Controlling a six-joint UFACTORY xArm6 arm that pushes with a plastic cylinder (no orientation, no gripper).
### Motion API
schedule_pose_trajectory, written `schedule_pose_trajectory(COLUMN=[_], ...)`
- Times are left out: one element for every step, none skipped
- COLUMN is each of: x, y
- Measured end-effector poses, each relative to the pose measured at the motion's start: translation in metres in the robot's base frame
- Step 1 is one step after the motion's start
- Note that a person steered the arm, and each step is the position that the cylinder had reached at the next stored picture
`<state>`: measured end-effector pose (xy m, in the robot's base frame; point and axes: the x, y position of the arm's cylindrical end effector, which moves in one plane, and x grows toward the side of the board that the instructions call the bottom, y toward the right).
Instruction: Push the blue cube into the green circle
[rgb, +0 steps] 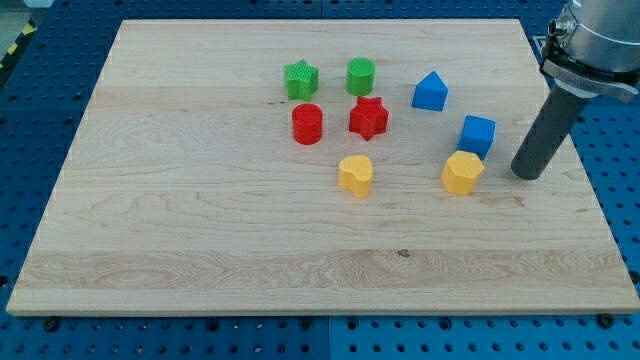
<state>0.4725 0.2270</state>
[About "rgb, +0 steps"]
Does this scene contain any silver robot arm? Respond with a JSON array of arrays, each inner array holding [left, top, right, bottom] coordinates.
[[540, 0, 639, 103]]

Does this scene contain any blue cube block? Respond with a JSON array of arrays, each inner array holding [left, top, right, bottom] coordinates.
[[457, 115, 496, 160]]

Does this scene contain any yellow heart block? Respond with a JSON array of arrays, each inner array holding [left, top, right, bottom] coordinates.
[[338, 155, 374, 198]]

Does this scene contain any red cylinder block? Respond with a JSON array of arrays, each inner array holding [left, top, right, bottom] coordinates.
[[292, 103, 323, 145]]

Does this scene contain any red star block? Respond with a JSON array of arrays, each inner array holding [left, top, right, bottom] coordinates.
[[348, 96, 389, 141]]

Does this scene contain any light wooden board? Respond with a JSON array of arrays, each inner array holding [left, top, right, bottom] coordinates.
[[7, 19, 639, 316]]

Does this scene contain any green star block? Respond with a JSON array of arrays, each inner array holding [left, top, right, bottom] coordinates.
[[284, 59, 319, 102]]

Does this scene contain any green cylinder block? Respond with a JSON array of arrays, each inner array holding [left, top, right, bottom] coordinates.
[[345, 57, 376, 96]]

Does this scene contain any yellow hexagon block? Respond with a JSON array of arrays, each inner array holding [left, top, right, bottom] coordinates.
[[440, 151, 485, 196]]

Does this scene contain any blue house-shaped block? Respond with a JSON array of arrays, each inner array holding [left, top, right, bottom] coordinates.
[[411, 71, 448, 111]]

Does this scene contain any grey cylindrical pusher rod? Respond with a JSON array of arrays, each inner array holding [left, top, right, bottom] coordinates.
[[510, 85, 588, 180]]

